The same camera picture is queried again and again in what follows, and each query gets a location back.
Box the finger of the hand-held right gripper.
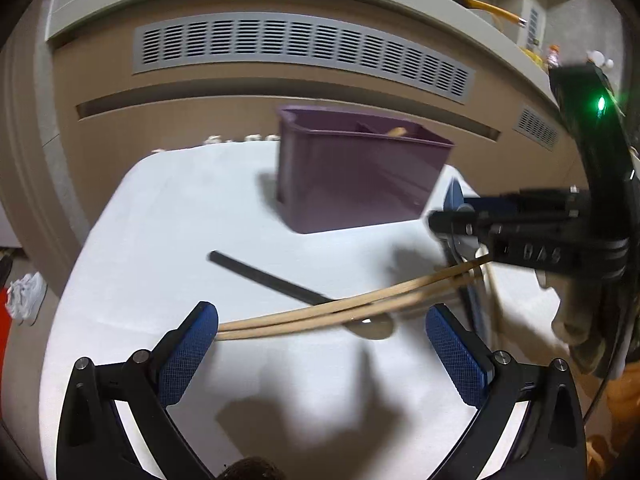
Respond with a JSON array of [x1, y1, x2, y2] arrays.
[[427, 209, 581, 242], [460, 187, 582, 215]]

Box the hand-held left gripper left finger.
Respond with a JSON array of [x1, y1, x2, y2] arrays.
[[57, 302, 219, 480]]

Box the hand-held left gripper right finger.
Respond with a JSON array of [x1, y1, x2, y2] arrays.
[[425, 303, 587, 480]]

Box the purple plastic utensil container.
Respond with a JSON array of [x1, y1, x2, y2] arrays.
[[276, 105, 456, 235]]

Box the person's right hand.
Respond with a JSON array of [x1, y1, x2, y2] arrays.
[[536, 260, 608, 376]]

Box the small grey vent grille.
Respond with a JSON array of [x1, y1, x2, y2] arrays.
[[514, 106, 561, 152]]

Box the white tablecloth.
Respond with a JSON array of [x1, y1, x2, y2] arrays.
[[39, 140, 576, 480]]

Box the orange clothing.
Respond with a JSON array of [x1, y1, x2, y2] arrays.
[[587, 372, 640, 480]]

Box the white cloth on floor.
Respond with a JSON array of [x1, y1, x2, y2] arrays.
[[5, 272, 48, 326]]

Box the large grey vent grille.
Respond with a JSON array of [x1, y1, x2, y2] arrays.
[[132, 16, 476, 106]]

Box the black handled metal spoon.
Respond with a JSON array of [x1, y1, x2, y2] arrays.
[[209, 251, 394, 341]]

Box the yellow handled pan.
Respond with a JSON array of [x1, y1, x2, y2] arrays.
[[410, 0, 528, 28]]

